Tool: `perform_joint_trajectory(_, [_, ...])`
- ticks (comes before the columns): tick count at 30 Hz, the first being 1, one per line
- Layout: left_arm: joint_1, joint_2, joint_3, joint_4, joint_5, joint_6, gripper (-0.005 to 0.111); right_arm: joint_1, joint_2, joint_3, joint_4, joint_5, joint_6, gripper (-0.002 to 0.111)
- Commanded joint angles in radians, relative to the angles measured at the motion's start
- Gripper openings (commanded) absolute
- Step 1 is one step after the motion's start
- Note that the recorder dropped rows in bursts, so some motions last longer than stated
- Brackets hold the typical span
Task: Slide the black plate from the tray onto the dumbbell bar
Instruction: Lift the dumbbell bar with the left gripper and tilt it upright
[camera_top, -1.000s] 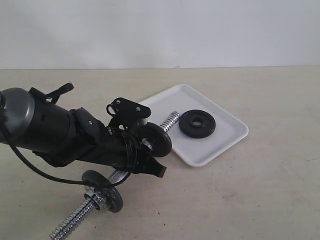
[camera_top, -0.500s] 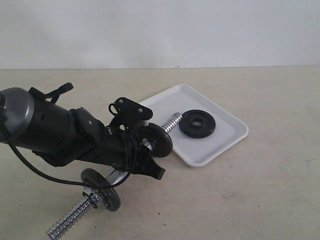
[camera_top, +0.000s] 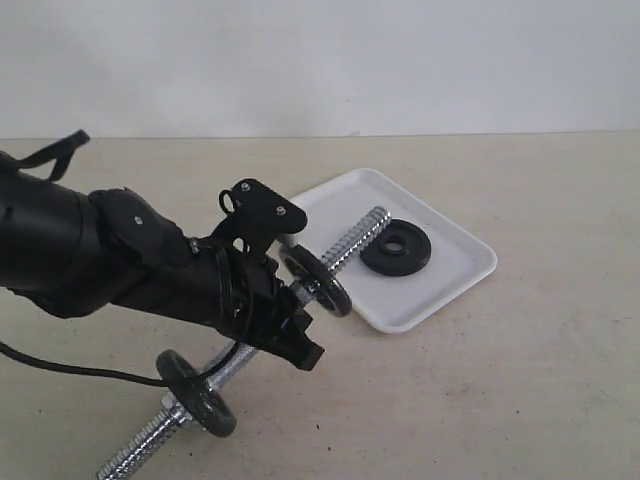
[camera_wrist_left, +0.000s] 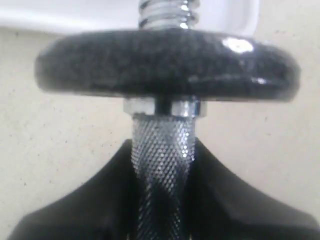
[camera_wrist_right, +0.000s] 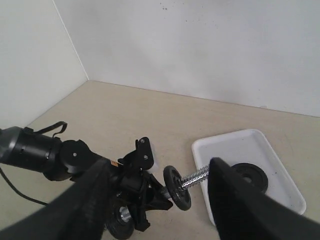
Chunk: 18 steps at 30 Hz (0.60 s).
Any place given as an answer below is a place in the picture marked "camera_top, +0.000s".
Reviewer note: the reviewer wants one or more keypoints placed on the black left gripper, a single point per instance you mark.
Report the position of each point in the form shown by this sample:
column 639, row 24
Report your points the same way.
column 254, row 311

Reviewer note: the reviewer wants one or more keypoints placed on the chrome dumbbell bar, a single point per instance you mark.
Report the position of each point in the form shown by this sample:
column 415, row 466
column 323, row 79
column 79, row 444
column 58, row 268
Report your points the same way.
column 150, row 438

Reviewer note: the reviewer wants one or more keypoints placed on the black far-end weight plate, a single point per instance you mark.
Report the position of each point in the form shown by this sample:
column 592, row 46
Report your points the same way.
column 317, row 279

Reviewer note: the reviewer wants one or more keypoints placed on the black near-end weight plate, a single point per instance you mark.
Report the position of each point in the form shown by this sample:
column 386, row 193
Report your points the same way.
column 206, row 406

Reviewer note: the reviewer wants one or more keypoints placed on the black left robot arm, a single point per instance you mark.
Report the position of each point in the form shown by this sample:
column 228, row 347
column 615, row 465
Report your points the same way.
column 72, row 254

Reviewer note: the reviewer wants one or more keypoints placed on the chrome collar nut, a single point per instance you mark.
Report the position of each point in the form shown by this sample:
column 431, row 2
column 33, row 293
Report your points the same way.
column 171, row 403

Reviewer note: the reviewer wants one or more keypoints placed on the white plastic tray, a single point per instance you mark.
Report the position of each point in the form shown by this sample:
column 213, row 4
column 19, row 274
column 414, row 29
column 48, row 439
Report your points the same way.
column 459, row 260

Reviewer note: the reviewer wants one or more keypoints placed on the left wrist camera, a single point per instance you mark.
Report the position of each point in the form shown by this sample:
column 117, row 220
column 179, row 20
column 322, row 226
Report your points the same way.
column 258, row 216

